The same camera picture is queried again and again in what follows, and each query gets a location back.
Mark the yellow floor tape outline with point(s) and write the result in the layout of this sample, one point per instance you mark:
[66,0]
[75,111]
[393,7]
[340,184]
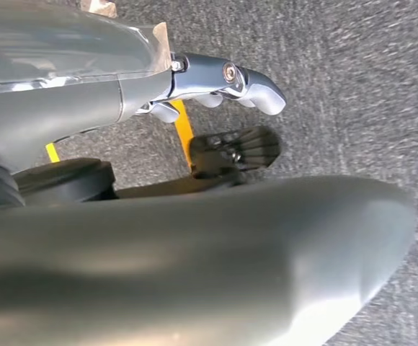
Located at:
[182,129]

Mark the black ribbed robot foot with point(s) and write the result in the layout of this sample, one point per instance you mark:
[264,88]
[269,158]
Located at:
[256,148]

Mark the black round robot joint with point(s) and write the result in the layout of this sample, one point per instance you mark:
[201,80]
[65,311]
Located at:
[65,181]

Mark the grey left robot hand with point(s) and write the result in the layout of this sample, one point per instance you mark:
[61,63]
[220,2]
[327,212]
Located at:
[50,95]

